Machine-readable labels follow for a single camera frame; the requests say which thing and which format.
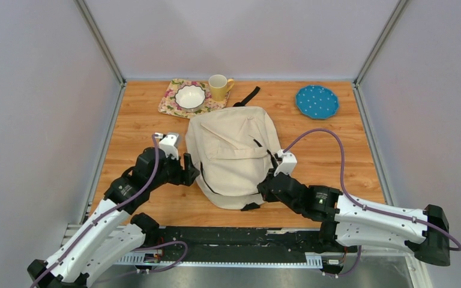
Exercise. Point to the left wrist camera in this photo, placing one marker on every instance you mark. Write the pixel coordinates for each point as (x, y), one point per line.
(168, 143)

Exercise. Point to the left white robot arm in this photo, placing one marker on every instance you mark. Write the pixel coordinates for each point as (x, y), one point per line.
(114, 228)

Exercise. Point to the beige canvas backpack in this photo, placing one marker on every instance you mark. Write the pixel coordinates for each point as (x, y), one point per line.
(233, 149)

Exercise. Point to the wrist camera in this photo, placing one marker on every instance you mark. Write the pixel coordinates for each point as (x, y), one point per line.
(168, 143)
(286, 162)

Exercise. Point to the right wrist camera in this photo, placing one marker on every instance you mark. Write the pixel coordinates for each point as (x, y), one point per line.
(286, 162)

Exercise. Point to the yellow ceramic mug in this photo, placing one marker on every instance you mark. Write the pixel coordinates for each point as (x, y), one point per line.
(219, 86)

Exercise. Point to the floral square tray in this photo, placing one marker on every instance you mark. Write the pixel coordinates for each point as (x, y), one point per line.
(168, 105)

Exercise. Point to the white bowl with dark rim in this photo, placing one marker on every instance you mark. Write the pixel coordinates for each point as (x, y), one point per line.
(190, 98)

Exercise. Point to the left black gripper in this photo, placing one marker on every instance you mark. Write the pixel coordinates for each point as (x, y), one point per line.
(185, 177)

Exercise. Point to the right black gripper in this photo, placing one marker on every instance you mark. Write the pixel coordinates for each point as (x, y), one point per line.
(262, 188)

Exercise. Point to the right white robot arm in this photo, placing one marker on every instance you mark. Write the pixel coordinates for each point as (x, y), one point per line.
(350, 221)

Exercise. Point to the blue polka dot plate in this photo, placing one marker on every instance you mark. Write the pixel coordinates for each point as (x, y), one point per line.
(317, 102)

